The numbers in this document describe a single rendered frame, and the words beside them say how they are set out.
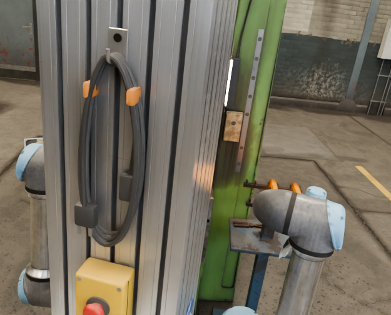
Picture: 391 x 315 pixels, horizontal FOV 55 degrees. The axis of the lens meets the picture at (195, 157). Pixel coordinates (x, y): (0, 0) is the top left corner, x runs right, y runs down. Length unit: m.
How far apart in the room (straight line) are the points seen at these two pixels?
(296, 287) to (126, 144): 0.68
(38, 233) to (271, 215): 0.69
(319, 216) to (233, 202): 1.37
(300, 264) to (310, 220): 0.13
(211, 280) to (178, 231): 2.05
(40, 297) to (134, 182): 0.83
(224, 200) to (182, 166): 1.76
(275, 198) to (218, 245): 1.51
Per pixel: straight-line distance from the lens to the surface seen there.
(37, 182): 1.16
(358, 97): 8.92
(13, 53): 8.60
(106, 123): 0.58
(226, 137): 2.12
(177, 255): 0.64
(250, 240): 2.06
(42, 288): 1.32
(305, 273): 1.06
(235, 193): 2.29
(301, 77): 8.37
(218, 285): 2.69
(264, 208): 1.01
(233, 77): 2.02
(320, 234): 1.00
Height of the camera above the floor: 1.90
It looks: 23 degrees down
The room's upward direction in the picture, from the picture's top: 7 degrees clockwise
